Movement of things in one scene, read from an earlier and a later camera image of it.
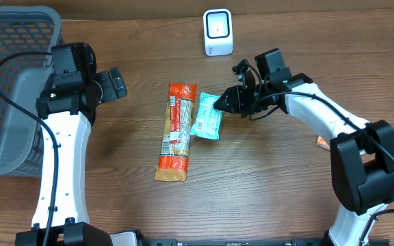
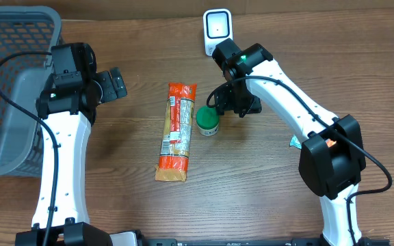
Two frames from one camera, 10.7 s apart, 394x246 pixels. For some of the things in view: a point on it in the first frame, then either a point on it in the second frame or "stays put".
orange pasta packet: (176, 139) stays put
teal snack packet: (208, 123) -> (294, 142)
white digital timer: (217, 31) stays put
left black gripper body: (109, 86) stays put
